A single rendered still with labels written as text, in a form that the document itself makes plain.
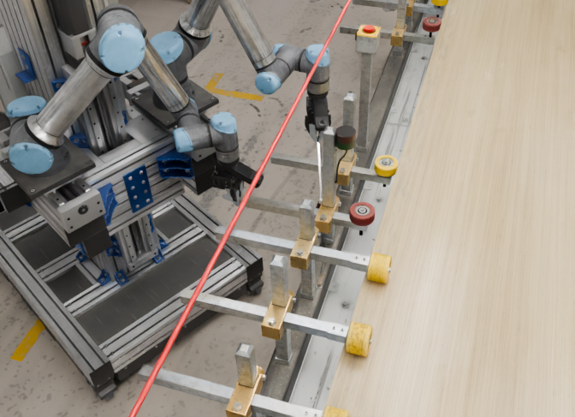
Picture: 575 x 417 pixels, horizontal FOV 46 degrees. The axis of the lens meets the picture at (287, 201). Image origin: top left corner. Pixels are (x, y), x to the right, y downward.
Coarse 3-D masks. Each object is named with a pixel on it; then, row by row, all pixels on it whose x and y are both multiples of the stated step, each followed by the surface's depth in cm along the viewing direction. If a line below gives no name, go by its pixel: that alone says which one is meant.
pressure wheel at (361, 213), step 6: (354, 204) 214; (360, 204) 214; (366, 204) 214; (354, 210) 212; (360, 210) 212; (366, 210) 212; (372, 210) 212; (354, 216) 210; (360, 216) 210; (366, 216) 210; (372, 216) 210; (354, 222) 212; (360, 222) 210; (366, 222) 210; (372, 222) 212; (360, 234) 219
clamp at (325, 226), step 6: (336, 198) 223; (336, 204) 220; (318, 210) 218; (324, 210) 218; (330, 210) 218; (336, 210) 222; (318, 216) 216; (330, 216) 216; (318, 222) 215; (324, 222) 214; (330, 222) 215; (318, 228) 217; (324, 228) 216; (330, 228) 217
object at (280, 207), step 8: (240, 200) 224; (248, 200) 224; (256, 200) 224; (264, 200) 224; (272, 200) 223; (256, 208) 225; (264, 208) 223; (272, 208) 222; (280, 208) 221; (288, 208) 220; (296, 208) 220; (296, 216) 221; (336, 216) 217; (344, 216) 217; (336, 224) 218; (344, 224) 217; (352, 224) 216
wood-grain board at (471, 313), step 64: (448, 0) 312; (512, 0) 310; (448, 64) 272; (512, 64) 271; (448, 128) 242; (512, 128) 241; (448, 192) 218; (512, 192) 217; (448, 256) 198; (512, 256) 197; (384, 320) 182; (448, 320) 181; (512, 320) 180; (384, 384) 168; (448, 384) 167; (512, 384) 166
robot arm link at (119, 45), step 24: (120, 24) 173; (96, 48) 175; (120, 48) 173; (144, 48) 176; (96, 72) 178; (120, 72) 177; (72, 96) 181; (24, 120) 193; (48, 120) 185; (72, 120) 187; (24, 144) 185; (48, 144) 187; (24, 168) 190; (48, 168) 191
